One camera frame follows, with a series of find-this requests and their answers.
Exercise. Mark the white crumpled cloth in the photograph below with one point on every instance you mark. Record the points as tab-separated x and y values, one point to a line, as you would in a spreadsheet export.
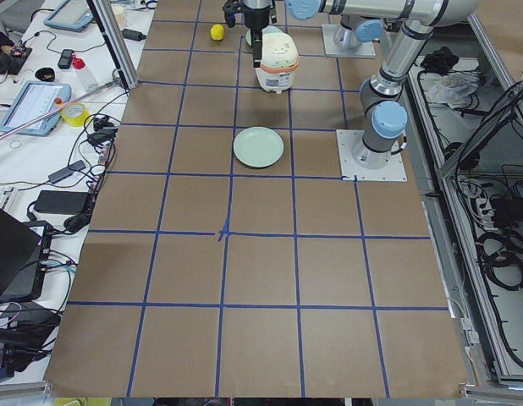
455	90

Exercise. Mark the yellow tape roll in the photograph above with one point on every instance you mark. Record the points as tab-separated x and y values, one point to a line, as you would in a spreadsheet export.
75	114

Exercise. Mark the red capped spray bottle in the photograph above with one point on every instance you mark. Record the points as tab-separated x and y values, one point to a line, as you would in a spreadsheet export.
84	74

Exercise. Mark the aluminium frame post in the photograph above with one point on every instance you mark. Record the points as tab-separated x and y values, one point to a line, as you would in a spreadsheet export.
102	12

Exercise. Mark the black power adapter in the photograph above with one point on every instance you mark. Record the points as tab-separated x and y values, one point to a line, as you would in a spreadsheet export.
61	202

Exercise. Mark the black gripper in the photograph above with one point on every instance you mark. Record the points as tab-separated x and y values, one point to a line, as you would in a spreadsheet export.
255	21

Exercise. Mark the black small bowl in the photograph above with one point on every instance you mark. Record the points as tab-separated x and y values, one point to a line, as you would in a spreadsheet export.
45	74

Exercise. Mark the black phone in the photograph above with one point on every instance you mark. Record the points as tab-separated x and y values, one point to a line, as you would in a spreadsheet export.
65	59

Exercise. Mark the light green plate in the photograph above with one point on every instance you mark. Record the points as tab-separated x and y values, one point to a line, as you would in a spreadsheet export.
258	147
267	30

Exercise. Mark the yellow toy potato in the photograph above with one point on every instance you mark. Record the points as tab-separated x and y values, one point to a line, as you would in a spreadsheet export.
217	32

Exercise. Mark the white rice cooker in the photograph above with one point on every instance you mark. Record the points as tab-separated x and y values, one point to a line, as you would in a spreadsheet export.
279	61

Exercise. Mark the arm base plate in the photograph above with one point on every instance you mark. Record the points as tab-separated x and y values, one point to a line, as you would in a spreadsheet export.
332	50
357	163

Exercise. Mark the blue teach pendant tablet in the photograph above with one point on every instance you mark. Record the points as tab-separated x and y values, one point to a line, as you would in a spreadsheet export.
34	100

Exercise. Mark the black laptop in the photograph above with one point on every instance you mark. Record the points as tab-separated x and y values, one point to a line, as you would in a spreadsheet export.
23	249

